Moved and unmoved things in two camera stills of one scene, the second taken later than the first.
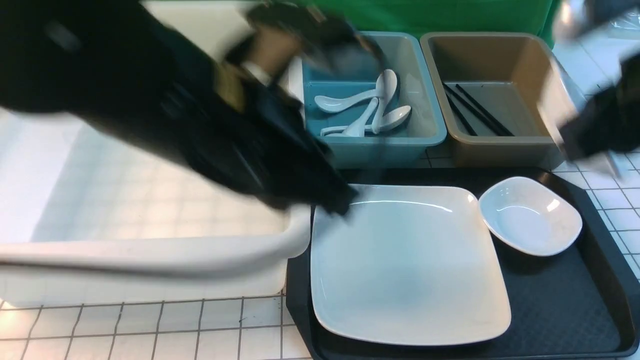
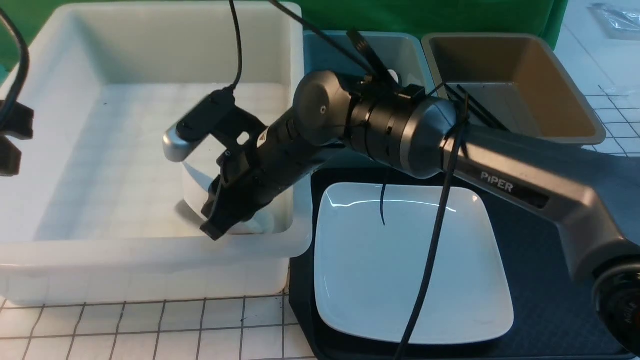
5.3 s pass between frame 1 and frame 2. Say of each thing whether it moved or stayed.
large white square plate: stayed
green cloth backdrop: stayed
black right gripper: moved
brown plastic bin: stayed
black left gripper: moved
